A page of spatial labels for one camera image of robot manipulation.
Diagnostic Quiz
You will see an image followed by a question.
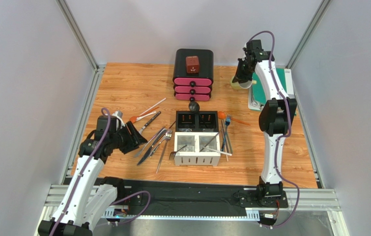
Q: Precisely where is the green folder binder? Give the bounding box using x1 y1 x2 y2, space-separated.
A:
248 68 295 111

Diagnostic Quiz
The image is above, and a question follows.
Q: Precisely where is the dark grey chopstick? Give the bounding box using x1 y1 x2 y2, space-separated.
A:
222 117 233 154

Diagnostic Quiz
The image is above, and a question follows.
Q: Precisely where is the brown cube box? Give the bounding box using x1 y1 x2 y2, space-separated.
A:
185 56 200 74

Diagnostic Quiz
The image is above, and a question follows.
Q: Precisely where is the orange white spoon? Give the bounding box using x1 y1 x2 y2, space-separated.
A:
129 111 156 123

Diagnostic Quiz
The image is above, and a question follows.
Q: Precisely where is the steel table knife, large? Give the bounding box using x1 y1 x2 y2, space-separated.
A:
137 128 167 166

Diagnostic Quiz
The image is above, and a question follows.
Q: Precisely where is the silver metal chopstick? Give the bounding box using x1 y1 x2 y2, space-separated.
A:
200 132 220 152

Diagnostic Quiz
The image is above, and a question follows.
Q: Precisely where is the black pink drawer cabinet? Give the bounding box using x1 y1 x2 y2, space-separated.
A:
172 48 214 101

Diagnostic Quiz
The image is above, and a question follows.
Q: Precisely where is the pale yellow mug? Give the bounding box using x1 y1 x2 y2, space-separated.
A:
230 79 257 90

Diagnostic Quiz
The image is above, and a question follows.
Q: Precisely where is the orange plastic spoon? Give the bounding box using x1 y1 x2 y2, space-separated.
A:
217 111 252 127

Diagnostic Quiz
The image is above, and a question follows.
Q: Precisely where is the black utensil caddy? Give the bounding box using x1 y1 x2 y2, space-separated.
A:
175 111 219 133

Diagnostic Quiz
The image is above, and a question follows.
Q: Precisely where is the steel fork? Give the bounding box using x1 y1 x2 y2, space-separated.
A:
156 129 172 173

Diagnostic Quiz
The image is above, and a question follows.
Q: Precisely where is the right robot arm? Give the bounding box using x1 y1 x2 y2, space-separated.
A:
230 39 297 207

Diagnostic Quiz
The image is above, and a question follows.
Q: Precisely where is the black ladle spoon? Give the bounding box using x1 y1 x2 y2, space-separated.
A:
188 101 200 113

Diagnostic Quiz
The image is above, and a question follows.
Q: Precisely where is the white orange chopstick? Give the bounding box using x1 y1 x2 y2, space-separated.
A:
139 97 166 116

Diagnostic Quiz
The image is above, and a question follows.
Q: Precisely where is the steel table knife, small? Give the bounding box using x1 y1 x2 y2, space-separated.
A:
133 126 166 158

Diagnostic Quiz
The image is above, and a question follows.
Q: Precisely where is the white slotted utensil caddy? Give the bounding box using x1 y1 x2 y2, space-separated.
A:
174 132 221 166

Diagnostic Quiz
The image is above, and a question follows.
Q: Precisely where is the white plastic chopstick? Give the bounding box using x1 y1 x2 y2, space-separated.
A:
201 147 232 156

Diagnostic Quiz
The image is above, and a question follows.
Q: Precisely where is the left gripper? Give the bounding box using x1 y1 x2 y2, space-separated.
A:
110 120 148 154

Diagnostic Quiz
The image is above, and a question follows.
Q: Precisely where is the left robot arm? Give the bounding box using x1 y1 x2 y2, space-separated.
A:
37 108 151 236

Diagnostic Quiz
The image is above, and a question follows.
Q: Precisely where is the black plastic fork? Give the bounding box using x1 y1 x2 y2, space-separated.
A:
169 145 187 160

